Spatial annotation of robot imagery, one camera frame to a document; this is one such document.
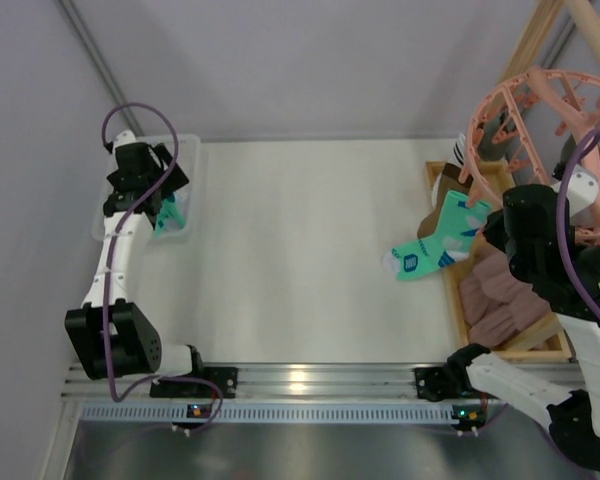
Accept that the brown sock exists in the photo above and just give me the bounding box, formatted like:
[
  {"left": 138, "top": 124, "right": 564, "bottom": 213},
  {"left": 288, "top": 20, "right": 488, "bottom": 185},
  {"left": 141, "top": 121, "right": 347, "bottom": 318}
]
[{"left": 417, "top": 163, "right": 473, "bottom": 239}]

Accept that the wooden rod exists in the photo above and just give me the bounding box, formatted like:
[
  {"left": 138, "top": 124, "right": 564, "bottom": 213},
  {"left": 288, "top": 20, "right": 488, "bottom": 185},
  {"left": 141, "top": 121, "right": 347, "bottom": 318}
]
[{"left": 563, "top": 0, "right": 600, "bottom": 65}]

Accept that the green blue patterned sock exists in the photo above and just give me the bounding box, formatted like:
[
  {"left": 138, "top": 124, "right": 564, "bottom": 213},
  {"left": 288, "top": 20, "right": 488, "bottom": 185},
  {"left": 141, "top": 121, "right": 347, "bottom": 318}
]
[{"left": 154, "top": 194, "right": 187, "bottom": 237}]

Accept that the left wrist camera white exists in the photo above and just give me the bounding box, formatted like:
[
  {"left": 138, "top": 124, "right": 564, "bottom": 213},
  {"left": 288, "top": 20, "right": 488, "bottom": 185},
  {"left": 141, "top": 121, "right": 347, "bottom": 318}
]
[{"left": 104, "top": 130, "right": 137, "bottom": 154}]

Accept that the white slotted cable duct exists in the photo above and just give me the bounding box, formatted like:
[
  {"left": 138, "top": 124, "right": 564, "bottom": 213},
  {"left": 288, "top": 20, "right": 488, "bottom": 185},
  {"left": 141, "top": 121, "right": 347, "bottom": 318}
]
[{"left": 81, "top": 402, "right": 486, "bottom": 425}]

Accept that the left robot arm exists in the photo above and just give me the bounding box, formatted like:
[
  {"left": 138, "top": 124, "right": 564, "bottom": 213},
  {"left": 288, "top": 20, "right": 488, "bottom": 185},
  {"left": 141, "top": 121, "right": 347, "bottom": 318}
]
[{"left": 64, "top": 138, "right": 197, "bottom": 380}]

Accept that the white plastic basket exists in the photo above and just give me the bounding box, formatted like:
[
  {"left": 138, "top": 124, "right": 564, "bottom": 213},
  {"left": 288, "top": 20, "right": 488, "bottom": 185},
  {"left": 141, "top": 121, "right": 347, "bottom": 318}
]
[{"left": 91, "top": 133, "right": 201, "bottom": 245}]

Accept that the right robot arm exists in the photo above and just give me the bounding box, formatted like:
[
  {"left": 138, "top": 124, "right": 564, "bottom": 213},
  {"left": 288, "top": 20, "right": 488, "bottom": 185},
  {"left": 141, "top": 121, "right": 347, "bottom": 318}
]
[{"left": 443, "top": 185, "right": 600, "bottom": 472}]

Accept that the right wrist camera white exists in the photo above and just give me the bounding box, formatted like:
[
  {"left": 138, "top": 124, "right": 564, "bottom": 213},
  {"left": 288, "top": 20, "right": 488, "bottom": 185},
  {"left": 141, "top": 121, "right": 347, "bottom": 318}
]
[{"left": 566, "top": 165, "right": 599, "bottom": 226}]

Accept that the pink fabric pile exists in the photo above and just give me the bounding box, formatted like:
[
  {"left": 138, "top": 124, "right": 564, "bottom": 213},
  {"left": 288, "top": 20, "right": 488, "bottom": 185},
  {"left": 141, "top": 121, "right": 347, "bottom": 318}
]
[{"left": 459, "top": 246, "right": 550, "bottom": 349}]

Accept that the grey sock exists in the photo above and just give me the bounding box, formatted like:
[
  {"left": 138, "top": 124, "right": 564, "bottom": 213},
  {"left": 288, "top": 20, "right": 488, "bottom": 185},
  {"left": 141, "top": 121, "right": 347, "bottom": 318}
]
[{"left": 476, "top": 114, "right": 504, "bottom": 161}]

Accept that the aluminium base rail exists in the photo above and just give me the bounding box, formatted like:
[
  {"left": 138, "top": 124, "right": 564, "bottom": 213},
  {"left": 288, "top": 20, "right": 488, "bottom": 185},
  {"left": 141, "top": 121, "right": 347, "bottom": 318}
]
[{"left": 62, "top": 362, "right": 586, "bottom": 401}]

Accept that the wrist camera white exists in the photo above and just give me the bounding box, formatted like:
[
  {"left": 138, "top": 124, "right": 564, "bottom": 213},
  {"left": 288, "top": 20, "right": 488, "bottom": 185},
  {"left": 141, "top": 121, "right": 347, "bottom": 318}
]
[
  {"left": 104, "top": 130, "right": 137, "bottom": 154},
  {"left": 566, "top": 165, "right": 599, "bottom": 226}
]

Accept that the wooden tray frame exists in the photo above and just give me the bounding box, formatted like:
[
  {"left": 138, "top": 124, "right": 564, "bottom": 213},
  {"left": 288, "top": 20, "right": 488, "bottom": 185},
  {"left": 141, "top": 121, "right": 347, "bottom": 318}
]
[{"left": 424, "top": 159, "right": 581, "bottom": 364}]

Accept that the pink round clip hanger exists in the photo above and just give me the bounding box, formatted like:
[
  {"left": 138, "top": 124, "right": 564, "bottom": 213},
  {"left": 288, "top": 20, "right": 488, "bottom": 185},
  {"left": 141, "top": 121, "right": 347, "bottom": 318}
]
[{"left": 461, "top": 67, "right": 600, "bottom": 244}]

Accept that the wooden upright post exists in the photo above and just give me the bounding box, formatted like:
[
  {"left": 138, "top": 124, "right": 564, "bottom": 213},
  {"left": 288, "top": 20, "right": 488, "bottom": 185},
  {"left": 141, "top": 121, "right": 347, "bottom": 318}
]
[{"left": 498, "top": 0, "right": 563, "bottom": 84}]

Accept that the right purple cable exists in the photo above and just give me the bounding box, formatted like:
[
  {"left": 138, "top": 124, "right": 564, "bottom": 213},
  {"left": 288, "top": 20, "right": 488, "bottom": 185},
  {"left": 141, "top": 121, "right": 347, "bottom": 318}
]
[{"left": 554, "top": 129, "right": 600, "bottom": 346}]

